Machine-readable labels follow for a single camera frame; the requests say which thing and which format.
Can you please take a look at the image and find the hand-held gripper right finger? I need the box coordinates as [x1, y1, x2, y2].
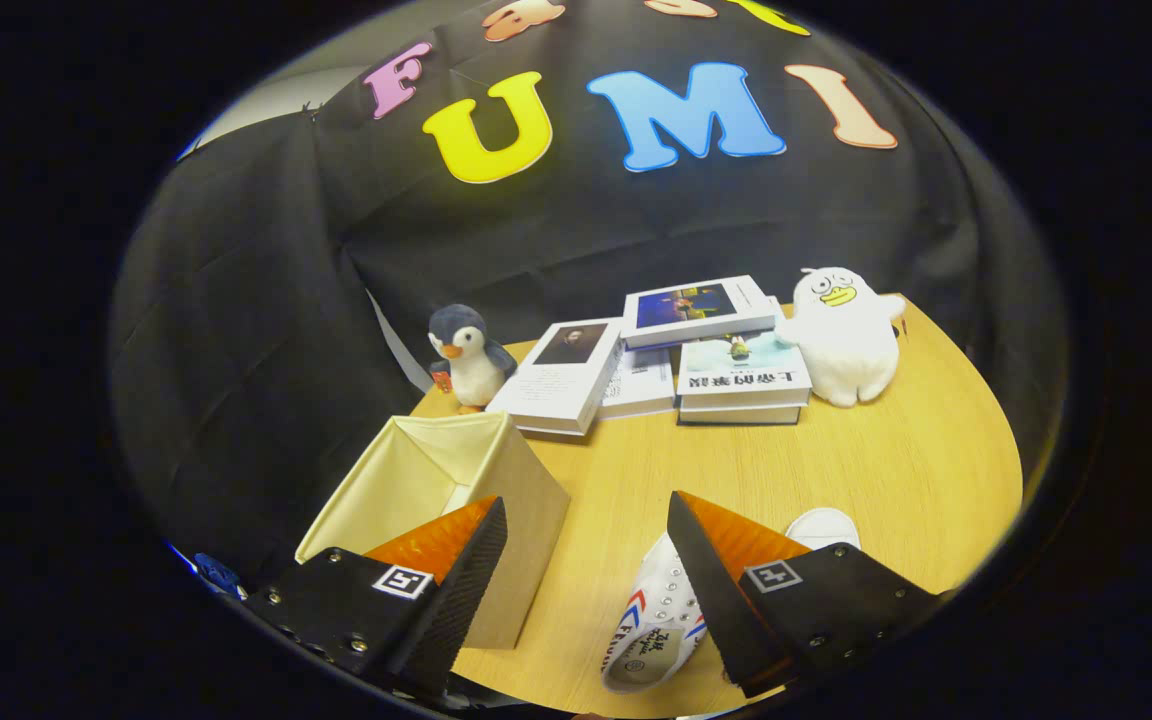
[666, 490, 942, 701]

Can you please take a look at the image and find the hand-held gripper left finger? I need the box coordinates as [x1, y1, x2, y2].
[241, 495, 510, 701]

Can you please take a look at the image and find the white canvas shoe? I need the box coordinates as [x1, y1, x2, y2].
[601, 532, 709, 694]
[786, 507, 862, 553]

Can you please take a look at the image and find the beige fabric storage box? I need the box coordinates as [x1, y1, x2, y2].
[294, 410, 572, 651]

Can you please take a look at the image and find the white book with text cover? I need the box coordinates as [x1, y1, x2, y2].
[598, 340, 679, 419]

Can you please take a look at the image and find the grey penguin plush toy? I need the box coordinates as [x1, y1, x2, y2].
[426, 303, 519, 415]

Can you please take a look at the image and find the white book with portrait cover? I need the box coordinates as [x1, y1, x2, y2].
[485, 317, 625, 438]

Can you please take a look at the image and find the white duck plush toy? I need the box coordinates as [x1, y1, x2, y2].
[776, 266, 907, 409]

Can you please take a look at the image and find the book with blue picture cover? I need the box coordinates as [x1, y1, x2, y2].
[621, 275, 779, 351]

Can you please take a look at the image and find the black backdrop cloth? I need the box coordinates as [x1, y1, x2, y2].
[106, 0, 1072, 591]

